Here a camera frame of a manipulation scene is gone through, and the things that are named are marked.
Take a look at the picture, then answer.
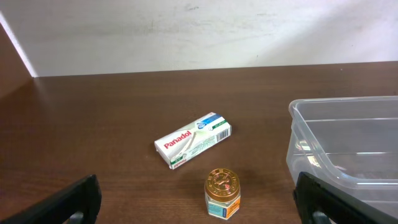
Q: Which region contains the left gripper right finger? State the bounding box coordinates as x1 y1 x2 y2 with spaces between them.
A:
293 172 397 224

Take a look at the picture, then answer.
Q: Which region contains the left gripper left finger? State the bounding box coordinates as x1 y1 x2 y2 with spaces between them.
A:
1 174 102 224

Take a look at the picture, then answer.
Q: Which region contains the clear plastic container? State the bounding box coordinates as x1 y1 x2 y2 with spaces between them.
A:
286 96 397 217

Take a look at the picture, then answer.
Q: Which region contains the gold lid balm jar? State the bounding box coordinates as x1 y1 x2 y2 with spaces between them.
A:
205 169 241 220

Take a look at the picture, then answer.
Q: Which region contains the white Panadol box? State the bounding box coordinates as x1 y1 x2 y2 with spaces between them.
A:
154 112 232 170

